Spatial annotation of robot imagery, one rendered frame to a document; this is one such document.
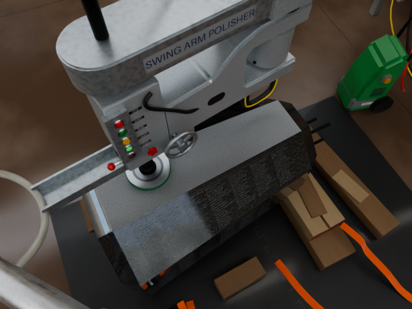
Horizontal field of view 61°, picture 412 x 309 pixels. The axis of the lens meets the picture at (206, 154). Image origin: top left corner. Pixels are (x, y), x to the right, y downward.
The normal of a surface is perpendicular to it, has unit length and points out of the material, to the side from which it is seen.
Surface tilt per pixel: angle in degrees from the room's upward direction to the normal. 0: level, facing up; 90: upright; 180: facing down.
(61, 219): 0
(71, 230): 0
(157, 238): 45
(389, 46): 34
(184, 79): 4
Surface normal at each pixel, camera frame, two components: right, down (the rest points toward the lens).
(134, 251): 0.34, 0.19
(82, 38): -0.01, -0.48
